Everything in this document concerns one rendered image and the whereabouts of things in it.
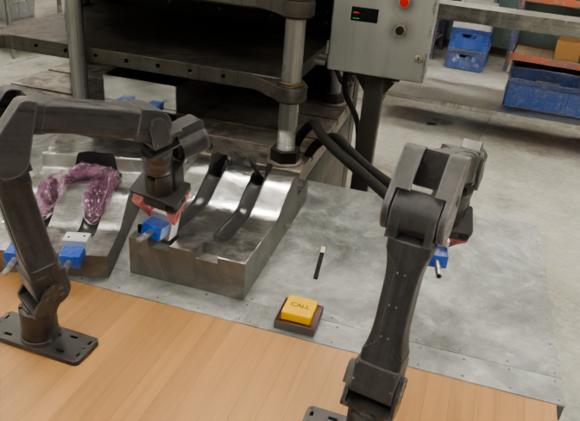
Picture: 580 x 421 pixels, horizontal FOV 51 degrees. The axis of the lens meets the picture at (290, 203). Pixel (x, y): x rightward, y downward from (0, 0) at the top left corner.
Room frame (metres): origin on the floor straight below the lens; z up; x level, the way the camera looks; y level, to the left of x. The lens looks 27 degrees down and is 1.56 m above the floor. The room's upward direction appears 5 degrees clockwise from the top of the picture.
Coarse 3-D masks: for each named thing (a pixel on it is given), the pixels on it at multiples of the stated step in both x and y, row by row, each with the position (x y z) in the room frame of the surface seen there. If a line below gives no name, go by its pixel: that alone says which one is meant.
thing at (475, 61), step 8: (448, 48) 6.54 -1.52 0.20; (456, 48) 6.52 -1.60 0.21; (448, 56) 6.54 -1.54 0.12; (456, 56) 6.51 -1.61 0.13; (464, 56) 7.05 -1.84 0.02; (472, 56) 6.46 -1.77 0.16; (480, 56) 6.43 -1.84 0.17; (448, 64) 6.53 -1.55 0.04; (456, 64) 6.51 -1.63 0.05; (464, 64) 6.48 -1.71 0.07; (472, 64) 6.46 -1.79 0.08; (480, 64) 6.43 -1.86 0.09; (480, 72) 6.43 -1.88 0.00
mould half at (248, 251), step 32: (192, 192) 1.31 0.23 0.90; (224, 192) 1.30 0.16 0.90; (288, 192) 1.31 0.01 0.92; (192, 224) 1.17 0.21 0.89; (256, 224) 1.20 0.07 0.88; (160, 256) 1.07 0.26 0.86; (192, 256) 1.05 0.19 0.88; (224, 256) 1.04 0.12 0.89; (256, 256) 1.10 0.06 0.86; (224, 288) 1.03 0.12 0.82
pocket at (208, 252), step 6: (204, 246) 1.09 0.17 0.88; (210, 246) 1.09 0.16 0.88; (216, 246) 1.09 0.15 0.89; (222, 246) 1.08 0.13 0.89; (198, 252) 1.07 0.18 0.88; (204, 252) 1.09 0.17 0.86; (210, 252) 1.09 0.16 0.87; (216, 252) 1.09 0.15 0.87; (222, 252) 1.08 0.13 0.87; (198, 258) 1.05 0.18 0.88; (204, 258) 1.07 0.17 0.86; (210, 258) 1.07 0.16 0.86; (216, 258) 1.08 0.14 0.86
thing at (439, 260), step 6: (438, 246) 1.08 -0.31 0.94; (444, 246) 1.08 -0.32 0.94; (438, 252) 1.05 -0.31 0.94; (444, 252) 1.06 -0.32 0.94; (432, 258) 1.04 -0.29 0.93; (438, 258) 1.04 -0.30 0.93; (444, 258) 1.04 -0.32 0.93; (432, 264) 1.04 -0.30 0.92; (438, 264) 1.02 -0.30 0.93; (444, 264) 1.04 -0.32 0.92; (438, 270) 1.00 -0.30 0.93; (438, 276) 0.99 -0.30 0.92
